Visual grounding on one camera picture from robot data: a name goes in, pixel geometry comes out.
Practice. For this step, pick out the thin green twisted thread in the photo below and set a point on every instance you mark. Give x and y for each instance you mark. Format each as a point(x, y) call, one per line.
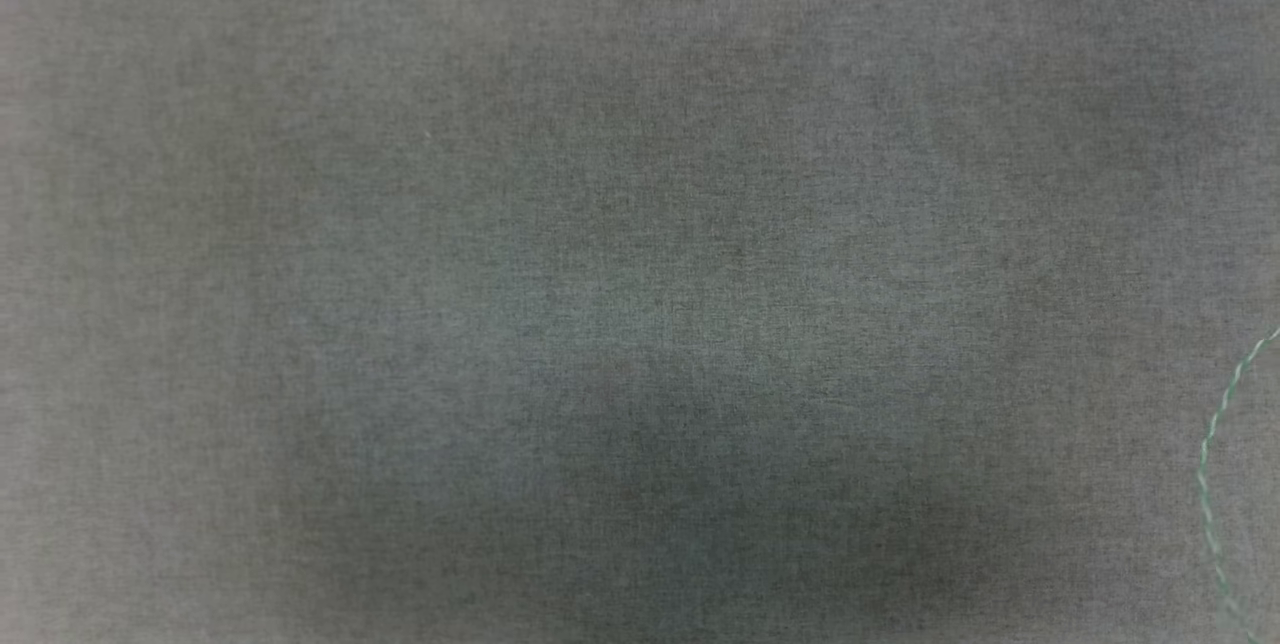
point(1208, 444)

